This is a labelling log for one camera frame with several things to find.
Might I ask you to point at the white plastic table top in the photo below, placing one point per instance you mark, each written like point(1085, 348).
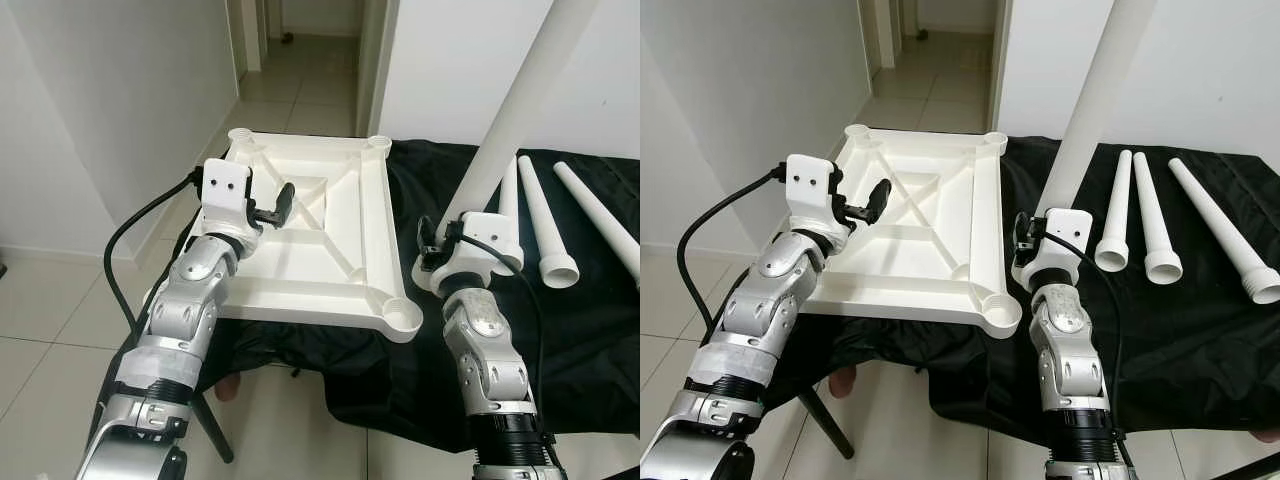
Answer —
point(340, 250)
point(950, 250)

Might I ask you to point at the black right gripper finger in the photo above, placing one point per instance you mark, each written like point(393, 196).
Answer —
point(1021, 228)
point(426, 230)

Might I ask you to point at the white plastic table leg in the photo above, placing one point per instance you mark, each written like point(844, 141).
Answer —
point(1152, 215)
point(530, 90)
point(510, 185)
point(600, 220)
point(540, 210)
point(1215, 225)
point(1100, 90)
point(1117, 210)

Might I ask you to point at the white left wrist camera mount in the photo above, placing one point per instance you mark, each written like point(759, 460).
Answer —
point(225, 195)
point(812, 190)

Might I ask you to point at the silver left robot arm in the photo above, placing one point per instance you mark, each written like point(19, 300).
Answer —
point(770, 290)
point(185, 300)

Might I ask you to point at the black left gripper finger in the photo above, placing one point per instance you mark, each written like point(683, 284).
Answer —
point(879, 198)
point(284, 200)

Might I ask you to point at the black cloth table cover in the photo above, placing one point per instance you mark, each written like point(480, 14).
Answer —
point(1180, 340)
point(560, 340)

